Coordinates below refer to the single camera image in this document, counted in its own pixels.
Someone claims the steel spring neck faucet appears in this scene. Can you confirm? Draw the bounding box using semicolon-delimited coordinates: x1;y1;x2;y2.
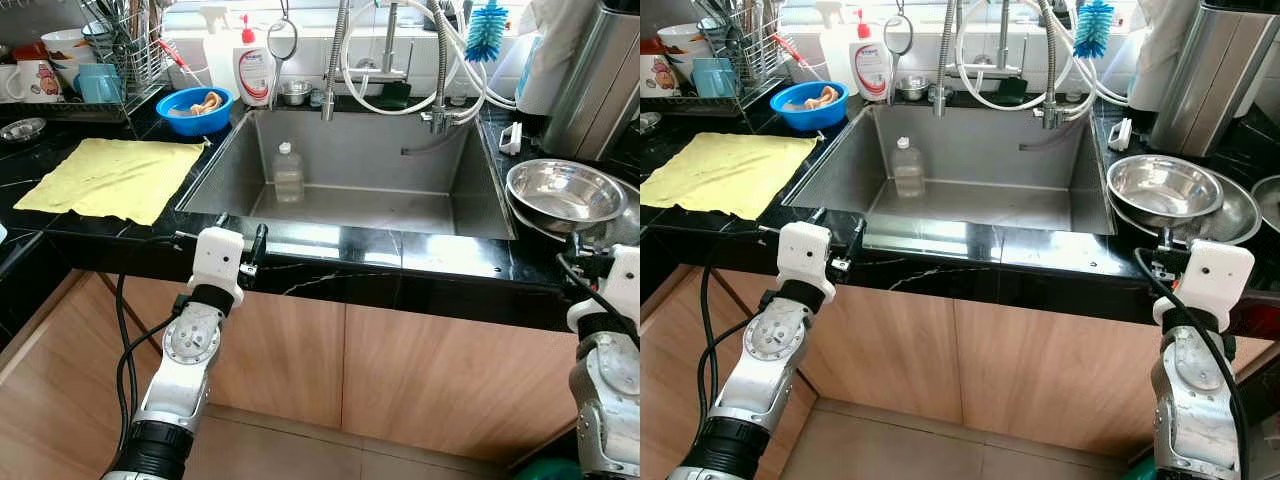
932;0;1026;118
320;0;411;123

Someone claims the deep steel mixing bowl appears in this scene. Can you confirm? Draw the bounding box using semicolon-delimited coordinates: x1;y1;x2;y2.
505;158;629;236
1106;154;1225;233

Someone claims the yellow cloth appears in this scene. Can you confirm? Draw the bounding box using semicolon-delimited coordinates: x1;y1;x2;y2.
640;132;818;221
13;137;206;227

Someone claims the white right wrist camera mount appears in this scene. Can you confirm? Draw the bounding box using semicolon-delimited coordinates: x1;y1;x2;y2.
1155;240;1256;331
567;245;641;336

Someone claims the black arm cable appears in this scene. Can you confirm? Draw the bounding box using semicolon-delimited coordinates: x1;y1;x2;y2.
695;225;791;471
556;253;641;351
108;228;201;471
1133;248;1251;480

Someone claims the red handled utensil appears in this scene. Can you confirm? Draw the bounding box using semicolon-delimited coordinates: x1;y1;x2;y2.
155;38;191;73
770;33;806;69

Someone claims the steel filter tap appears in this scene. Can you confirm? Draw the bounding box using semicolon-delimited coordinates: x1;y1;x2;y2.
420;0;471;136
1035;0;1086;131

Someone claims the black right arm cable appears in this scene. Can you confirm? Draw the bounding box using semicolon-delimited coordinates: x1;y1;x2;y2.
556;253;641;351
1133;248;1251;480

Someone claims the round metal strainer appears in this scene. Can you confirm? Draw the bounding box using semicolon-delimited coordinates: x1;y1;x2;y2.
884;0;915;101
266;0;299;109

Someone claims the blue plastic bowl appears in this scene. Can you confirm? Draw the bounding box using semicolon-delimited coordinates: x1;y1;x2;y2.
156;85;234;137
770;80;849;133

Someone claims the blue bottle brush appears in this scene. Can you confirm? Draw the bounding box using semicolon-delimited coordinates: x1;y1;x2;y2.
1072;0;1116;59
464;0;509;63

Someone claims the wooden cabinet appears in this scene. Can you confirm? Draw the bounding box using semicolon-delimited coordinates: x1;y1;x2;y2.
0;268;591;480
640;262;1280;480

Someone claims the wire dish rack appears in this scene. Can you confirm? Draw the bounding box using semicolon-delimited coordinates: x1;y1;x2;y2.
640;0;786;119
40;0;173;123

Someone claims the translucent white spray bottle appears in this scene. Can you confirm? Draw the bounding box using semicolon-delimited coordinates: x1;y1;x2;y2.
200;5;241;96
820;5;859;91

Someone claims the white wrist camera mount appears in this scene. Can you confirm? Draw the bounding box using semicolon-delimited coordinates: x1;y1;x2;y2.
1155;240;1256;331
186;226;247;306
778;222;837;301
567;245;641;336

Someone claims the white cartoon mug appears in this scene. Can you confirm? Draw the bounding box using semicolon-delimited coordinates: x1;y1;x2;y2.
640;55;681;99
5;60;63;104

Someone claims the stainless steel sink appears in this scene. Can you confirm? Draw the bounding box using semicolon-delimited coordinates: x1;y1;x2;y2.
785;103;1116;236
175;105;516;241

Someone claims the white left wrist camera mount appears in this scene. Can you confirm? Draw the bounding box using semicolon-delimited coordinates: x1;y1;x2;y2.
186;226;247;306
778;222;837;301

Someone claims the tall steel appliance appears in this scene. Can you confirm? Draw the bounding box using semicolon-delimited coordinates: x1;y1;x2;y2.
1148;0;1280;159
540;0;641;163

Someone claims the white jug blue label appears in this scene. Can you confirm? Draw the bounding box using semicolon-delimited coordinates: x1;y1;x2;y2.
512;30;546;106

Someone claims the white soap bottle red pump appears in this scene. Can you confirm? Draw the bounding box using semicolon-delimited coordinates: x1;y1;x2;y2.
233;13;278;108
850;10;894;103

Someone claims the white hose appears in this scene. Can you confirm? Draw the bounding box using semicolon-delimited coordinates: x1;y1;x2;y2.
340;0;518;128
955;0;1131;123

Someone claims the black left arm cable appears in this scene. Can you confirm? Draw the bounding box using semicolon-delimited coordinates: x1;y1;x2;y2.
108;228;201;471
695;225;791;471

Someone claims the clear plastic bottle white cap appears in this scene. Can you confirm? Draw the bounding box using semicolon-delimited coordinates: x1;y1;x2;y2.
893;137;927;198
272;141;305;204

